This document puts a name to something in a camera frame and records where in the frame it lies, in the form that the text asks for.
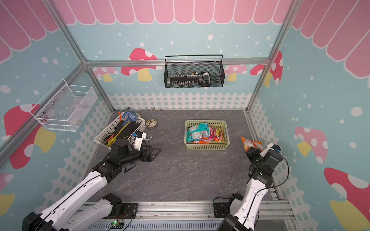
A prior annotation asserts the black rubber work glove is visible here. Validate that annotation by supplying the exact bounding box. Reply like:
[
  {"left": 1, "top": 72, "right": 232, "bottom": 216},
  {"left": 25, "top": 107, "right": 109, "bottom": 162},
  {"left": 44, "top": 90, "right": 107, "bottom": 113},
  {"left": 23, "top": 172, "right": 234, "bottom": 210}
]
[{"left": 112, "top": 121, "right": 140, "bottom": 139}]

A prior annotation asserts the clear packing tape roll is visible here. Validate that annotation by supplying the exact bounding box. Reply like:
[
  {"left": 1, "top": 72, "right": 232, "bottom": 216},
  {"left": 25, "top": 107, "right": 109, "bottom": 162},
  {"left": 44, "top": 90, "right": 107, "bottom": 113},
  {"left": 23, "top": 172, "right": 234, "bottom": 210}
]
[{"left": 145, "top": 119, "right": 158, "bottom": 130}]

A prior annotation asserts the large purple Fox's candy bag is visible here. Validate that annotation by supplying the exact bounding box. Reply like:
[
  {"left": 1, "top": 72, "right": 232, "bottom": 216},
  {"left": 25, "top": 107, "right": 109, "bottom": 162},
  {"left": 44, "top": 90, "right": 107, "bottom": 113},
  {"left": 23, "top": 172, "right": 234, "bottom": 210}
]
[{"left": 209, "top": 127, "right": 219, "bottom": 140}]

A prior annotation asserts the aluminium front rail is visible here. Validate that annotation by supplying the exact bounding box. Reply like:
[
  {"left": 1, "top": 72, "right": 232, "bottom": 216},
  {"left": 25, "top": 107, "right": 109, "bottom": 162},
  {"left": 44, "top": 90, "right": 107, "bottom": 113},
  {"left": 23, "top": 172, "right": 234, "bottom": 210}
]
[{"left": 134, "top": 200, "right": 295, "bottom": 221}]

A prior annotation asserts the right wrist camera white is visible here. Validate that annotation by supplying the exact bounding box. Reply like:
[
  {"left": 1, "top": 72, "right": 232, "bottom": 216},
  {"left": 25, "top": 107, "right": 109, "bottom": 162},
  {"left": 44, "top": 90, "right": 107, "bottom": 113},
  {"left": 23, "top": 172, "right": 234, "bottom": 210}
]
[{"left": 260, "top": 143, "right": 281, "bottom": 157}]

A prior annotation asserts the green lit circuit board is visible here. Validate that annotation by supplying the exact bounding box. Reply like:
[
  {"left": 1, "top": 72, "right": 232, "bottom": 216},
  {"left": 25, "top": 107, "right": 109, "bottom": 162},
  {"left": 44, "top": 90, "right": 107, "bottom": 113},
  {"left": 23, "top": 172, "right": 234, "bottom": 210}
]
[{"left": 110, "top": 221, "right": 125, "bottom": 230}]

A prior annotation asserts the light green perforated basket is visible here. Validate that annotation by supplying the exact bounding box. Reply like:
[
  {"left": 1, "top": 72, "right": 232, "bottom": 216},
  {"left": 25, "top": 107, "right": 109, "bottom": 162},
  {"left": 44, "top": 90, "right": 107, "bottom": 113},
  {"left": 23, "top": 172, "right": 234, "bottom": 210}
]
[{"left": 184, "top": 120, "right": 230, "bottom": 151}]

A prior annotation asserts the teal candy bag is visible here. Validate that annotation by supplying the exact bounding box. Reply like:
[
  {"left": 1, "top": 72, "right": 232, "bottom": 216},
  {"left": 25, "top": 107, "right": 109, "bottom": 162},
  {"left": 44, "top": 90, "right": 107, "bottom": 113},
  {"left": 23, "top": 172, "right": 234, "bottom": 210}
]
[{"left": 187, "top": 123, "right": 211, "bottom": 142}]

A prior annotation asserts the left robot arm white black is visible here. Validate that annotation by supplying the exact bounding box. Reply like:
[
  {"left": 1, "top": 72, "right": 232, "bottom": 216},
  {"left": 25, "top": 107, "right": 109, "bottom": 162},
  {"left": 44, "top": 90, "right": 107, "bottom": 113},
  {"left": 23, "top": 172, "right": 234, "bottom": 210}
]
[{"left": 22, "top": 138, "right": 161, "bottom": 231}]

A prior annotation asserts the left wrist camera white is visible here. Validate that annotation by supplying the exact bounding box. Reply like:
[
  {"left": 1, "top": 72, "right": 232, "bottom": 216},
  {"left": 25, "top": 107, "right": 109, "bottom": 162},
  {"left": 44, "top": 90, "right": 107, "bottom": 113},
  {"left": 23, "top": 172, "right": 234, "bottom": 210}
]
[{"left": 132, "top": 131, "right": 146, "bottom": 151}]

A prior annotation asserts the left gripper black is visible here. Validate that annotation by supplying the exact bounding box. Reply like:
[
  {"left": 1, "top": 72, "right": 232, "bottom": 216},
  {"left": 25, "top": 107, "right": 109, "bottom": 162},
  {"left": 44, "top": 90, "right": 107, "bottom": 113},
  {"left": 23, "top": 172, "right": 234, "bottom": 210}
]
[{"left": 120, "top": 144, "right": 161, "bottom": 166}]

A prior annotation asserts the orange Fox's candy bag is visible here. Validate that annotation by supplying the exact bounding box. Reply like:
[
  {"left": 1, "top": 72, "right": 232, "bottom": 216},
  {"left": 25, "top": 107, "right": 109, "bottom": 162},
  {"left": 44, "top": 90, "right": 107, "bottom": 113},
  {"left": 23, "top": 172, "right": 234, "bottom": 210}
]
[{"left": 192, "top": 139, "right": 225, "bottom": 144}]

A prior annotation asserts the orange snack bag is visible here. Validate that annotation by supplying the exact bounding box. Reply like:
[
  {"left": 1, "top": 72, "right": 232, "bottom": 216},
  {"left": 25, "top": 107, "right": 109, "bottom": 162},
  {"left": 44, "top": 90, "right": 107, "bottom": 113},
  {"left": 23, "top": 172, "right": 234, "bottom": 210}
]
[{"left": 241, "top": 137, "right": 264, "bottom": 151}]

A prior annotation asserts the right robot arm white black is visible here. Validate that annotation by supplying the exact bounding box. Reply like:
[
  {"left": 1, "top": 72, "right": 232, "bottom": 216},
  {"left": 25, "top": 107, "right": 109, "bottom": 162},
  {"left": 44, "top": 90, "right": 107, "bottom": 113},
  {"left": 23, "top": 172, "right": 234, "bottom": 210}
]
[{"left": 217, "top": 143, "right": 284, "bottom": 231}]

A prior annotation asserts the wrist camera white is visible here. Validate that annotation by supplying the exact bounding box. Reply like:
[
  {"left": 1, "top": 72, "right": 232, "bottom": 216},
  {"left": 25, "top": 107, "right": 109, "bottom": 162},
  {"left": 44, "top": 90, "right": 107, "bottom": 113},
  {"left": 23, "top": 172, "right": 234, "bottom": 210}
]
[
  {"left": 132, "top": 131, "right": 146, "bottom": 151},
  {"left": 260, "top": 143, "right": 281, "bottom": 157}
]

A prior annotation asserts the blue dotted knit glove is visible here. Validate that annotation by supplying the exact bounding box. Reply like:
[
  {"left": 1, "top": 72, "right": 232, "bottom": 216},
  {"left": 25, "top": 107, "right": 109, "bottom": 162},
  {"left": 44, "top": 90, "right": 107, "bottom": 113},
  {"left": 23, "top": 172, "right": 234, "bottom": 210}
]
[{"left": 120, "top": 111, "right": 139, "bottom": 123}]

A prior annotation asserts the black wire mesh wall basket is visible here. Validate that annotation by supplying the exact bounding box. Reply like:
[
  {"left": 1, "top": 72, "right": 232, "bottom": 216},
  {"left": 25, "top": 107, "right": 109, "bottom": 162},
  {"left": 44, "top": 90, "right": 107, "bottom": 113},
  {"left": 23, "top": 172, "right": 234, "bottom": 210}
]
[{"left": 163, "top": 54, "right": 225, "bottom": 88}]

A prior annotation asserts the white wire wall basket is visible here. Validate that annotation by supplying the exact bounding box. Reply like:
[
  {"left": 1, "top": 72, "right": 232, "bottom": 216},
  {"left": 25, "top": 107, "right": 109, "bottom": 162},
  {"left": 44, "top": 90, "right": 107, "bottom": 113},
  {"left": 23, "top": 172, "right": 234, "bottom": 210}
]
[{"left": 29, "top": 79, "right": 98, "bottom": 132}]

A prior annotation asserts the electronics in mesh basket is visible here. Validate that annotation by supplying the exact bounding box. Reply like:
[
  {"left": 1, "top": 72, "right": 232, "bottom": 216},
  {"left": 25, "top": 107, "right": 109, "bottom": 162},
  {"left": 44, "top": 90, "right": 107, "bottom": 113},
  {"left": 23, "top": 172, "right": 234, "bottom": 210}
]
[{"left": 165, "top": 72, "right": 212, "bottom": 88}]

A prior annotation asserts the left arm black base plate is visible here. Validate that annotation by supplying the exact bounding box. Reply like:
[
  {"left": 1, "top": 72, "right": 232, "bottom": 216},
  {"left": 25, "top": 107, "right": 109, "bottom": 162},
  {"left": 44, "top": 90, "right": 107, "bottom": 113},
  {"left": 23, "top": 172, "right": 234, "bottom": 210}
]
[{"left": 103, "top": 203, "right": 139, "bottom": 219}]

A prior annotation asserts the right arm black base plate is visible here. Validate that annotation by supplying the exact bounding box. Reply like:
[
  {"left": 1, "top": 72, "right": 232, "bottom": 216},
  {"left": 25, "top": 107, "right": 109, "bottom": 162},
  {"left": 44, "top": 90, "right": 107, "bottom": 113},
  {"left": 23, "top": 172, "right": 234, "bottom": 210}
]
[{"left": 212, "top": 196, "right": 236, "bottom": 218}]

